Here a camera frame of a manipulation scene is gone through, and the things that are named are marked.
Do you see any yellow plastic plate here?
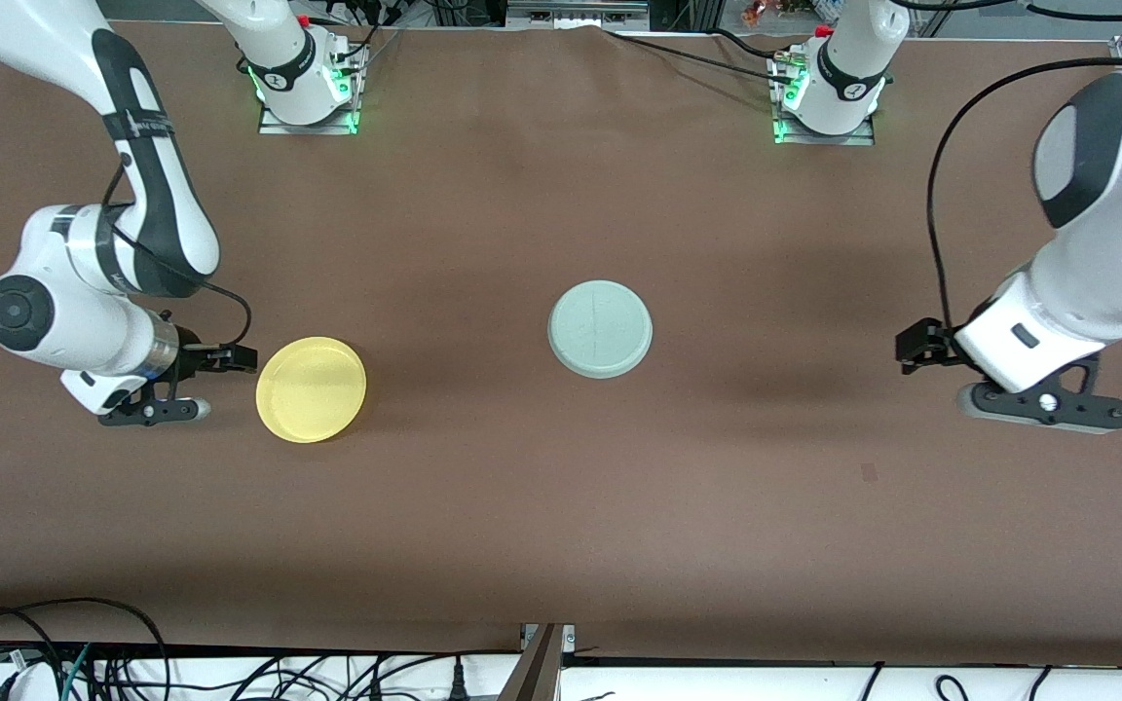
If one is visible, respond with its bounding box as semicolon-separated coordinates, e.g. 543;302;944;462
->
255;336;368;445

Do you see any pale green plastic plate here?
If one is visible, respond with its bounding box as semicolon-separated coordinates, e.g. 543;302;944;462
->
547;280;655;381

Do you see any brown table cover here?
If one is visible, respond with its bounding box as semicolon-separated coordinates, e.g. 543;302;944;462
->
0;19;1122;655

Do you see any orange object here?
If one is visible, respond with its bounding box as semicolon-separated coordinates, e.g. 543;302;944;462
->
741;0;815;25

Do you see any aluminium profile bar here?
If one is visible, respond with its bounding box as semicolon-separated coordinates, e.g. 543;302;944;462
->
498;623;577;701

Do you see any grey metal device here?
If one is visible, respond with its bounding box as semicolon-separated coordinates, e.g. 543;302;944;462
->
507;0;650;28

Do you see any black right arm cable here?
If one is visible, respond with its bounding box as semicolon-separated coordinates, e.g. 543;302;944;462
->
103;166;255;351

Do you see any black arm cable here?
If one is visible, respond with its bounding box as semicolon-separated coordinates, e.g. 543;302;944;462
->
926;56;1122;332
103;166;255;351

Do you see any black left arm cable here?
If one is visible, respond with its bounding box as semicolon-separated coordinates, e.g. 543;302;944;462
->
926;56;1122;332

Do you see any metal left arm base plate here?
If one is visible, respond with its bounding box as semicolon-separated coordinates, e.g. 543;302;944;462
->
773;54;876;147

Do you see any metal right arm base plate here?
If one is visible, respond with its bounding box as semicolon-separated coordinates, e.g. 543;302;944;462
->
258;44;367;135

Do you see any large black cable loop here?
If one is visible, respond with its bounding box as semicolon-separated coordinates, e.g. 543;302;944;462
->
0;597;170;701

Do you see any green cable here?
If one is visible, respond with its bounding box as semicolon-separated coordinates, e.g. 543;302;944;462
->
59;643;94;701

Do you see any black cable on table cover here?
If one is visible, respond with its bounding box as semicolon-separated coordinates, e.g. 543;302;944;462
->
603;27;796;84

